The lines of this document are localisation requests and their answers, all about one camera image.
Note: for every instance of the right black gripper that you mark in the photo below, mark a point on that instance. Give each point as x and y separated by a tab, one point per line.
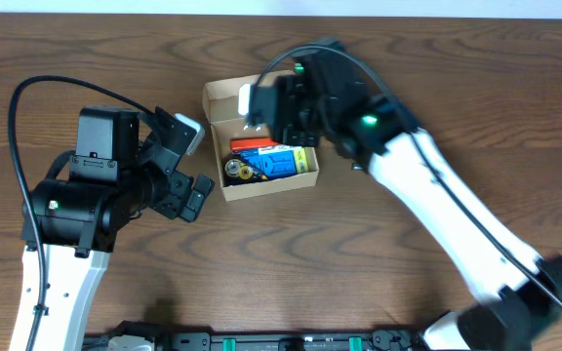
291	112

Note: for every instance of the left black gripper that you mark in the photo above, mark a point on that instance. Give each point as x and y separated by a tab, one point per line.
178	187

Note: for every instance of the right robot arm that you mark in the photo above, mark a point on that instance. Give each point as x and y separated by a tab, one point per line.
334	95

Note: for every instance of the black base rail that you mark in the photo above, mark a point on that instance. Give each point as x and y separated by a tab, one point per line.
129	336

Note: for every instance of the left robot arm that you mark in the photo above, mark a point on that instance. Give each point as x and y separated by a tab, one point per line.
124	162

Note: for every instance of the blue plastic stapler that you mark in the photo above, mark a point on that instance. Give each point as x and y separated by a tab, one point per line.
274	161

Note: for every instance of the yellow highlighter pen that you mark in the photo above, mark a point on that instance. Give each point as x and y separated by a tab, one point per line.
301	161

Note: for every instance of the orange highlighter pen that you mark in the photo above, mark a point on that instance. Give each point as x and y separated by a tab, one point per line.
237	145

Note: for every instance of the correction tape dispenser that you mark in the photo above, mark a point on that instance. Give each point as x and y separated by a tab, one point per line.
239	170

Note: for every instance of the brown cardboard box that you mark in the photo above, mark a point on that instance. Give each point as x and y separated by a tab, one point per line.
220	104

